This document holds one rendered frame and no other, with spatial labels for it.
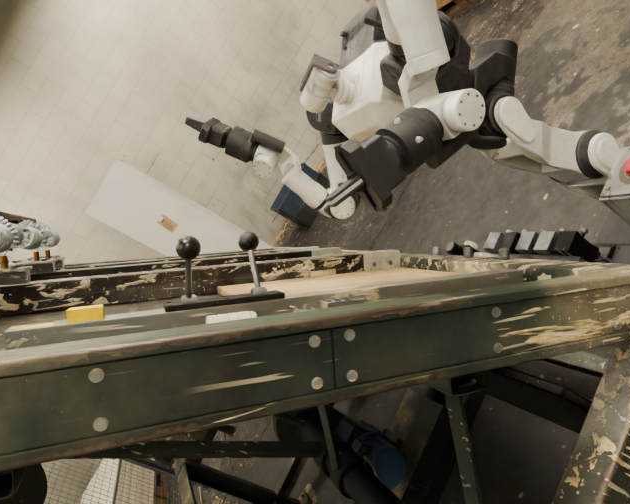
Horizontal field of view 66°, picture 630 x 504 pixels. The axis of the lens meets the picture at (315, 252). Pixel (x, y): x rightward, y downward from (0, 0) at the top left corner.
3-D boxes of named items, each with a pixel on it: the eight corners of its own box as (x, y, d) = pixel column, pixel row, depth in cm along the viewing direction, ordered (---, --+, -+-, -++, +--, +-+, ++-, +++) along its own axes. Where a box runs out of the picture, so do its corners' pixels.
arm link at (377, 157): (350, 140, 69) (408, 96, 73) (324, 151, 78) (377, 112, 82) (396, 211, 72) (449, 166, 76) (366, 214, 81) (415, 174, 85)
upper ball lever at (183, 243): (202, 312, 80) (202, 242, 73) (178, 315, 78) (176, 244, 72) (198, 298, 83) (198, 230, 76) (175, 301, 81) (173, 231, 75)
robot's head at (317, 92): (331, 98, 125) (298, 90, 121) (347, 67, 116) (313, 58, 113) (333, 117, 122) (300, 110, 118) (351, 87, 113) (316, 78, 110)
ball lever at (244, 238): (273, 293, 83) (258, 227, 89) (251, 296, 82) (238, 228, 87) (268, 302, 86) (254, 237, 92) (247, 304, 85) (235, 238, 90)
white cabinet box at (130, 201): (300, 264, 510) (116, 158, 442) (272, 311, 509) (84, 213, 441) (286, 254, 567) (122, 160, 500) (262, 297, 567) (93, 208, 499)
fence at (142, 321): (524, 288, 103) (523, 270, 103) (6, 359, 69) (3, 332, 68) (506, 286, 107) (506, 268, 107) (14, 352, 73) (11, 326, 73)
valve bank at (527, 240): (649, 257, 117) (586, 207, 109) (628, 310, 114) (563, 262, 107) (500, 252, 163) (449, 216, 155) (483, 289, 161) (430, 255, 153)
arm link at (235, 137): (216, 110, 144) (253, 127, 145) (207, 139, 149) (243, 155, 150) (203, 117, 133) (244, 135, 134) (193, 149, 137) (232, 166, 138)
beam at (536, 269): (690, 329, 84) (689, 266, 83) (643, 339, 79) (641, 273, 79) (290, 265, 289) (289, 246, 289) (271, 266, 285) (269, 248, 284)
